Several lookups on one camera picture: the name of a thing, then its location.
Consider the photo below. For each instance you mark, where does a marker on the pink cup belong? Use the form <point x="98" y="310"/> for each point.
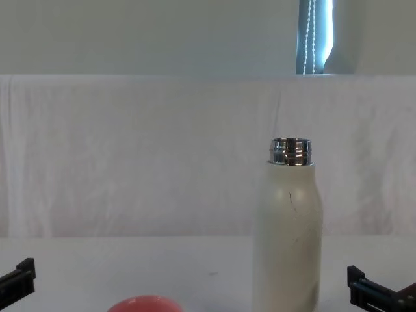
<point x="144" y="305"/>

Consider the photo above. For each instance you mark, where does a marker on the white table cloth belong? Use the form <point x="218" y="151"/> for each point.
<point x="130" y="266"/>

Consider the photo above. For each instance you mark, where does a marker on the white draped backdrop cloth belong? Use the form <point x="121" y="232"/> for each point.
<point x="130" y="156"/>

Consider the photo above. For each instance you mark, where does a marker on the white curtain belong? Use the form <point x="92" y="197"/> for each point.
<point x="373" y="35"/>
<point x="146" y="35"/>

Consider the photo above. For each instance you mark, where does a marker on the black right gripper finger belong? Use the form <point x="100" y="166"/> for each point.
<point x="367" y="292"/>

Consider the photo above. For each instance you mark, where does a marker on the cream vacuum bottle steel neck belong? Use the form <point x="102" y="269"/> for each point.
<point x="287" y="234"/>

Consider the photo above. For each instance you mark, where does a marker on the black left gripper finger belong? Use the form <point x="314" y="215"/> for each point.
<point x="22" y="279"/>

